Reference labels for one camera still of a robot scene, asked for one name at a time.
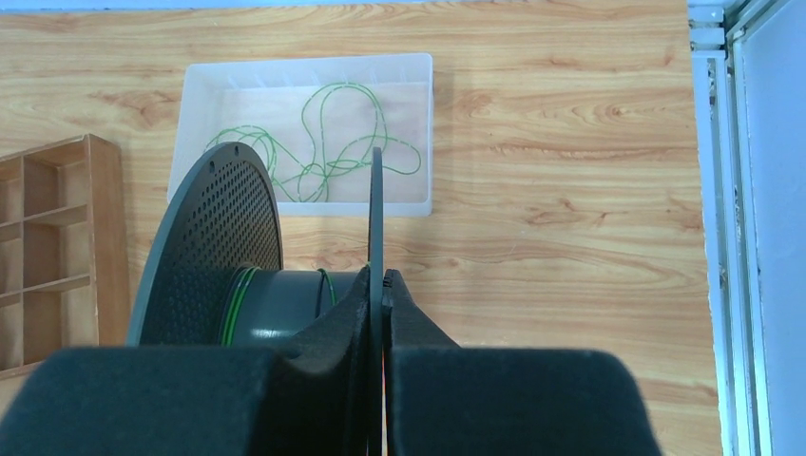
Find dark grey spool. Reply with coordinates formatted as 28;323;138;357
127;142;384;455

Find wooden compartment tray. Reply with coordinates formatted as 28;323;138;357
1;134;130;379

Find translucent plastic bin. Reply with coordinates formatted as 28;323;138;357
167;52;435;217

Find green wires in bin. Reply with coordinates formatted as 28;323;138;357
204;82;423;204

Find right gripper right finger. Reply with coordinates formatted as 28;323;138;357
384;270;661;455

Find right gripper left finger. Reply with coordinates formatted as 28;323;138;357
1;270;371;455

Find aluminium frame rail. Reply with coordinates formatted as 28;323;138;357
688;1;805;455

